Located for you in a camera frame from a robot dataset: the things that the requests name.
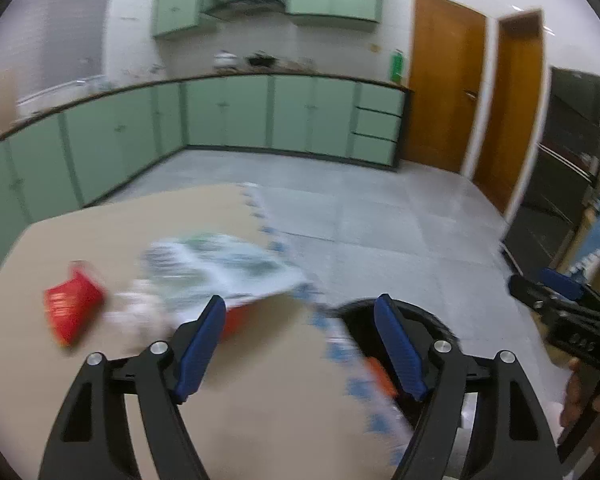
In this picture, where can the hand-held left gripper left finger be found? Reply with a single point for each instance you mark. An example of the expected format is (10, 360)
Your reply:
(202, 345)

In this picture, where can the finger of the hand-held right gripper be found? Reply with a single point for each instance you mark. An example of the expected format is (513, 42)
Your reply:
(562, 284)
(532, 295)

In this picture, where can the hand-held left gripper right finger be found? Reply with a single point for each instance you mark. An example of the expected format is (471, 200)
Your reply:
(397, 345)

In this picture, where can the large orange foam net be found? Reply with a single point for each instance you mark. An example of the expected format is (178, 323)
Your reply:
(380, 379)

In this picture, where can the black trash bin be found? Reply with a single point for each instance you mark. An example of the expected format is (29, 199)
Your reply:
(360, 325)

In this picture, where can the person's right hand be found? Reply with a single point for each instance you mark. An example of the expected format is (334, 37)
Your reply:
(572, 400)

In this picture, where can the small red wrapper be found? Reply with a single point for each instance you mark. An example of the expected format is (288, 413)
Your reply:
(232, 319)

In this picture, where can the white crumpled plastic bag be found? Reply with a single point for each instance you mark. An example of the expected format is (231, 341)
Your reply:
(135, 315)

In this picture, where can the white green printed wrapper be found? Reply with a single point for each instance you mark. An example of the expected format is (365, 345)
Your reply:
(220, 265)

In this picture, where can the black cabinet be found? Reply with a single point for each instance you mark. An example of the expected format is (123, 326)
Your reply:
(565, 160)

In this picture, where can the red snack packet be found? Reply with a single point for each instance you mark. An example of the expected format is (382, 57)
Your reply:
(72, 310)

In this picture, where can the narrow wooden door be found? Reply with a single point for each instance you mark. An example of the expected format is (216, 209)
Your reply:
(510, 110)

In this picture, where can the wide wooden door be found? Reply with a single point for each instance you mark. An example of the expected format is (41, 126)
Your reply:
(442, 85)

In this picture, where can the green base cabinets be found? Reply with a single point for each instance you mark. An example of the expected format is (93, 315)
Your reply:
(230, 110)

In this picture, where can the green bottle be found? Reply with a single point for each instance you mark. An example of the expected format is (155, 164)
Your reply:
(396, 67)

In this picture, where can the white pot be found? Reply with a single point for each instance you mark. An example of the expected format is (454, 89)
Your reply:
(225, 59)

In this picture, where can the black wok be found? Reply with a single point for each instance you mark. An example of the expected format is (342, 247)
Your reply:
(261, 60)

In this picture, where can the range hood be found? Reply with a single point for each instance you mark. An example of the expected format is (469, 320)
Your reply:
(245, 8)

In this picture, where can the grey window blind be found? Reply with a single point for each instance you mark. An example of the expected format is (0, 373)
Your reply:
(45, 30)

